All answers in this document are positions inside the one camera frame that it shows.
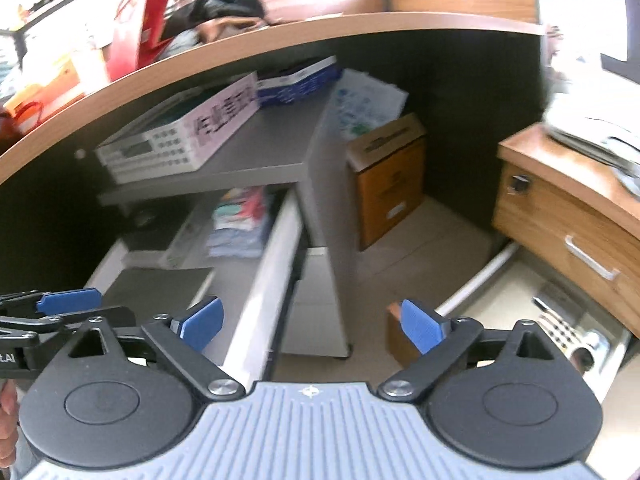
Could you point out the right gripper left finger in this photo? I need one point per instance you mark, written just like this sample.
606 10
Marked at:
178 344

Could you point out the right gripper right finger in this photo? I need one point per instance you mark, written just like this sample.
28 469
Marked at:
442 344

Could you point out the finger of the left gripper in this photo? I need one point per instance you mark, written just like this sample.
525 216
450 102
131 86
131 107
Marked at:
33 302
65 320

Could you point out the grey drawer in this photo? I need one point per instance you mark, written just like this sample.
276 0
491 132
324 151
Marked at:
515 285

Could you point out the grey folder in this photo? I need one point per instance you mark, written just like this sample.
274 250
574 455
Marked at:
147 292

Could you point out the black drawer lock with key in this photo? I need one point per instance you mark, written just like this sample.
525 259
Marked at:
518 185

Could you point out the wooden upper drawer front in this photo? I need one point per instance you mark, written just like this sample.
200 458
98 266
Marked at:
591 251

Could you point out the person's left hand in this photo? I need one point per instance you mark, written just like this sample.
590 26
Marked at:
8 424

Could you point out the plaid beige pouch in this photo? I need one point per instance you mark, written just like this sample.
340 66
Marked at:
557 329

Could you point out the grey metal card case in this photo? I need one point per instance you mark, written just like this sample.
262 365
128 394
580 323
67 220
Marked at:
566 306

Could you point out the grey side cabinet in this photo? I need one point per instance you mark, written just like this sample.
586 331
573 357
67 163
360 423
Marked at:
290 299

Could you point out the folded colourful cloths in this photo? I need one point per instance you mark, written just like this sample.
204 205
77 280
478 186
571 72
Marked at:
241 224

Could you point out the white plastic packet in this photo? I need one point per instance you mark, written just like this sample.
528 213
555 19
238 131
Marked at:
598 348

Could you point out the orange cardboard box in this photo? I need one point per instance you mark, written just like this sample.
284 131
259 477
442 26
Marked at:
388 167

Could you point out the white tray with sign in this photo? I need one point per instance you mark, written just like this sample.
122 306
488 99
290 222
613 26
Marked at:
180 134

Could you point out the white blue printed paper bag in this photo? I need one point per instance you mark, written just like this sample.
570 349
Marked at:
363 103

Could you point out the blue white box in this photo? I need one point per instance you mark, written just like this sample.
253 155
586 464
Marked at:
287 85

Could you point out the stack of papers on cabinet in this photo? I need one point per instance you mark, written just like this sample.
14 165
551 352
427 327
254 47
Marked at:
574 125

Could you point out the red paper bag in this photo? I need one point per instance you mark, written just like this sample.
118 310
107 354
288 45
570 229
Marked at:
137 41

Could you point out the curved wooden desk top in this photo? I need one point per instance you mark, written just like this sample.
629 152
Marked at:
299 26

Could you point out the silver upper drawer handle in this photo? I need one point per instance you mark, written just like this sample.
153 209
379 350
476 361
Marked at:
605 273

